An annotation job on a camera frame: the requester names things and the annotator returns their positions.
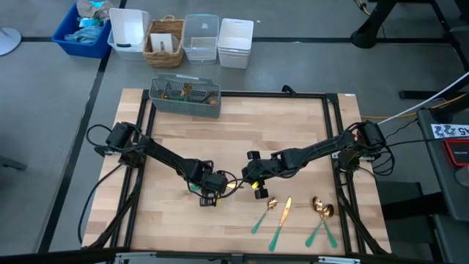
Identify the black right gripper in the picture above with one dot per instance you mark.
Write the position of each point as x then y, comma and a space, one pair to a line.
262, 170

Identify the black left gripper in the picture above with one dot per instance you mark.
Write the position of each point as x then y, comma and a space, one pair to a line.
212, 183

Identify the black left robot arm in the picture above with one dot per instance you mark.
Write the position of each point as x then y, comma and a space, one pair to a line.
165, 157

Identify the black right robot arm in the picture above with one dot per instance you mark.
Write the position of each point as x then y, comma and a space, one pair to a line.
311, 152

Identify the grey mesh cutlery basket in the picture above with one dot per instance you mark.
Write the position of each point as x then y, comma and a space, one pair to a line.
183, 108

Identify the white stacked bin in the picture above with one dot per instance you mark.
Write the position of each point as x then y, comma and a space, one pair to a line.
234, 60

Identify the clear plastic bin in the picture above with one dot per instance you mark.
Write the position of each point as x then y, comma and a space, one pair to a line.
199, 55

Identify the wicker basket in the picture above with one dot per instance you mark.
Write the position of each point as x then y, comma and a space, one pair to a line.
163, 60

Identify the white cardboard box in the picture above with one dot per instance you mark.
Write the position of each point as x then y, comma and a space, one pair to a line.
161, 38

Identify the black front beam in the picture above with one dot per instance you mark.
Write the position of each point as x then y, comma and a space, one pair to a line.
55, 258

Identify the white plastic bin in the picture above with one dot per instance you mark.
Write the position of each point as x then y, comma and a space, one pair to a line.
128, 25

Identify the blue plastic bin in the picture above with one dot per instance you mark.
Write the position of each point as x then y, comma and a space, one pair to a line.
84, 51

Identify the black desk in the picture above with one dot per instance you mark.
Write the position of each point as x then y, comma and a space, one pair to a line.
436, 176

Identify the blue cloth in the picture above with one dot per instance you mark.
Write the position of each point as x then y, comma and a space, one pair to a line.
84, 35

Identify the teal cloth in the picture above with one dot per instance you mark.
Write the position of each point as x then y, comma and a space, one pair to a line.
89, 22

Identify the black stand foot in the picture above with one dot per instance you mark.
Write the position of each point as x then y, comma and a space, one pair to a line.
11, 163

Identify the white printed label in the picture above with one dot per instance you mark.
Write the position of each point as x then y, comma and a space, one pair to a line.
448, 131

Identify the red cased tablet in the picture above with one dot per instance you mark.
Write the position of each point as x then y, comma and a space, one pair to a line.
456, 152

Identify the dark brown cloth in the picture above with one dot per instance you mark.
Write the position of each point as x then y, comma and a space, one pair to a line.
91, 10

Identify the grey round object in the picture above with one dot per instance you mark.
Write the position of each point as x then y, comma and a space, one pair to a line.
463, 176

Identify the white round stand base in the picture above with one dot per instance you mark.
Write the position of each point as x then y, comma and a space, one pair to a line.
7, 40

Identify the black table frame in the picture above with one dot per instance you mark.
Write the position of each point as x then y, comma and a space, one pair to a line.
238, 94

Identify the black stand frame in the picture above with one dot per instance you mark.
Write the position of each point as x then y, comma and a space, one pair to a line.
368, 36

